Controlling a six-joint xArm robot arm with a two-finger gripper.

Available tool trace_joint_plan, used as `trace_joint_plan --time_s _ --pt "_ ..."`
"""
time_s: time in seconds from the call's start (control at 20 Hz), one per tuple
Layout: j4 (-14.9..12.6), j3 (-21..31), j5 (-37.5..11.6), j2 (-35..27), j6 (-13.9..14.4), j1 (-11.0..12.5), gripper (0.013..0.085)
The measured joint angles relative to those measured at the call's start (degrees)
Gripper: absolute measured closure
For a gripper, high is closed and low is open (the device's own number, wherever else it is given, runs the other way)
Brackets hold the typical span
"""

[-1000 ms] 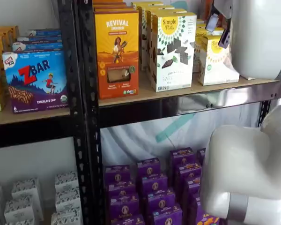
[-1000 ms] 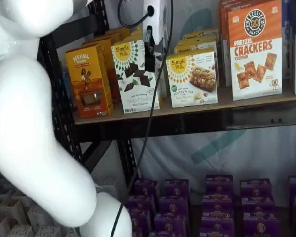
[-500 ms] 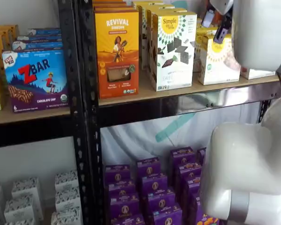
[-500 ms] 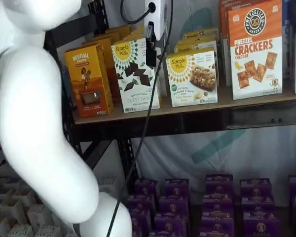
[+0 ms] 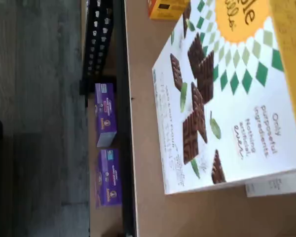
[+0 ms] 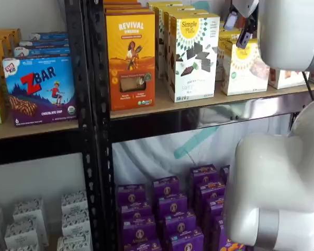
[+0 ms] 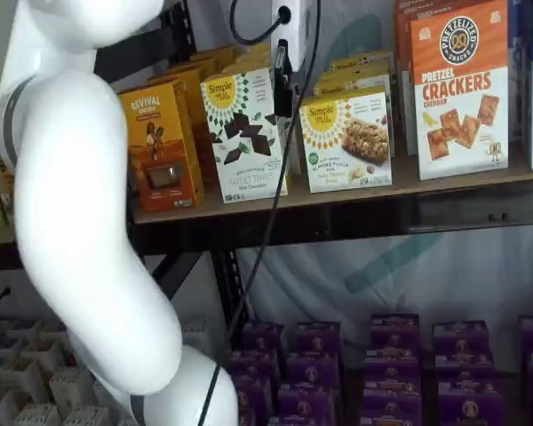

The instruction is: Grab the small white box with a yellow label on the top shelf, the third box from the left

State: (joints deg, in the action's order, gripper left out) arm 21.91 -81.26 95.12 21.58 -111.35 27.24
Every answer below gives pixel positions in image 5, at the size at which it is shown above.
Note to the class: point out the black metal shelf rack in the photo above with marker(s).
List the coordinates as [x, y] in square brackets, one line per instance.
[127, 172]

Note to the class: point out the orange cookie box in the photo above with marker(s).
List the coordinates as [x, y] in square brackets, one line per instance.
[167, 10]

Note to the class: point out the purple snack box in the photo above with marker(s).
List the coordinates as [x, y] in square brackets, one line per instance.
[104, 111]
[108, 177]

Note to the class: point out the white sweet thins box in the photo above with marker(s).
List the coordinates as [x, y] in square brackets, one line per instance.
[273, 188]
[236, 111]

